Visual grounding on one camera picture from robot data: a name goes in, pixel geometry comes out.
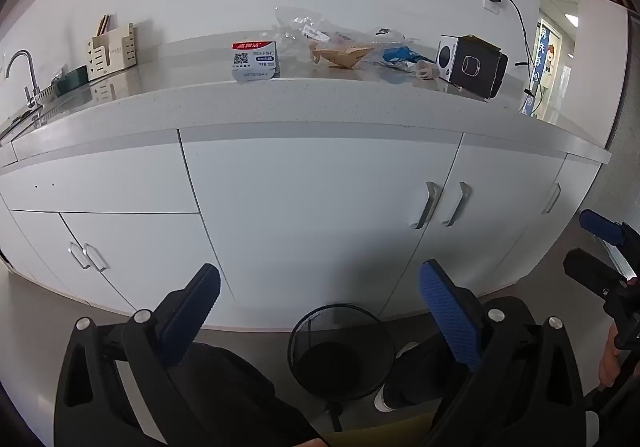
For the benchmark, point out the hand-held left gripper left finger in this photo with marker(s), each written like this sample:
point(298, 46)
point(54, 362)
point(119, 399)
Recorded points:
point(192, 317)

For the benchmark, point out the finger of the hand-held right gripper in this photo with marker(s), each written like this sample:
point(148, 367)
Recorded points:
point(590, 269)
point(600, 225)

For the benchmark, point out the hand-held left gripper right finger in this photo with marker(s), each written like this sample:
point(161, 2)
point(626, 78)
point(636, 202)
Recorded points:
point(450, 312)

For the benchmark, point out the black mesh wastebasket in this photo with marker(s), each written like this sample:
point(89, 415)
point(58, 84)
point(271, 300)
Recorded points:
point(340, 367)

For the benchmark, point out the clear plastic bag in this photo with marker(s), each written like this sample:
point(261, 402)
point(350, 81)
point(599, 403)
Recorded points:
point(300, 27)

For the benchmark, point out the person's right hand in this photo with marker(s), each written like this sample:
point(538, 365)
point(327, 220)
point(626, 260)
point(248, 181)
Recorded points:
point(609, 362)

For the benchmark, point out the person's black pants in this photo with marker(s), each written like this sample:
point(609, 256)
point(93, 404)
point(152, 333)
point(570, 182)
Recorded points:
point(240, 387)

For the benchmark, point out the white sneaker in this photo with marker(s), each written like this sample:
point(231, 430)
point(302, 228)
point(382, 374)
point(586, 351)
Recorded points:
point(384, 399)

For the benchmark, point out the olive cloth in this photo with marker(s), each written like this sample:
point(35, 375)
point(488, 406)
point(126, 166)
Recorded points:
point(380, 433)

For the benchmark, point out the black office chair base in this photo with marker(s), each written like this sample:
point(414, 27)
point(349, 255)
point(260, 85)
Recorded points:
point(334, 417)

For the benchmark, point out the white cabinet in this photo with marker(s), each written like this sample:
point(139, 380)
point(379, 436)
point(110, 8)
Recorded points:
point(300, 202)

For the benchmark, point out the blue cartoon poster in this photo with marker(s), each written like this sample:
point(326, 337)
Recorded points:
point(542, 57)

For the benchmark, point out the black cardboard box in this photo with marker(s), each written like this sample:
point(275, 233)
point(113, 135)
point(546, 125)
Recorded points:
point(470, 64)

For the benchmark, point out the steel sink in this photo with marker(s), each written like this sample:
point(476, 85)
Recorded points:
point(20, 119)

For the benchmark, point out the white box with red label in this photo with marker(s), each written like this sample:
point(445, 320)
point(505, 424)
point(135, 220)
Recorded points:
point(254, 61)

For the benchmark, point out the green bowl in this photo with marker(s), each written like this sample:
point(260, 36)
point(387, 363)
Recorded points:
point(72, 81)

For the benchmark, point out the beige desk organiser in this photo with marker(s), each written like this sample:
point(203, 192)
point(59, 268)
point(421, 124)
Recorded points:
point(112, 52)

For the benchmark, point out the brown paper piece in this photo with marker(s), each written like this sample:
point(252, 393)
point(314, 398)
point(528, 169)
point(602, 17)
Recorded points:
point(342, 54)

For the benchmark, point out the chrome faucet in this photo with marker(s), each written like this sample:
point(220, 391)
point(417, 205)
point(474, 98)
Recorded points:
point(27, 77)

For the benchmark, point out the wooden sticks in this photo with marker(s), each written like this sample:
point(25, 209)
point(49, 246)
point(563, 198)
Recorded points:
point(104, 24)

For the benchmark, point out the white wall socket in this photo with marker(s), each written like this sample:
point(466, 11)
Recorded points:
point(492, 7)

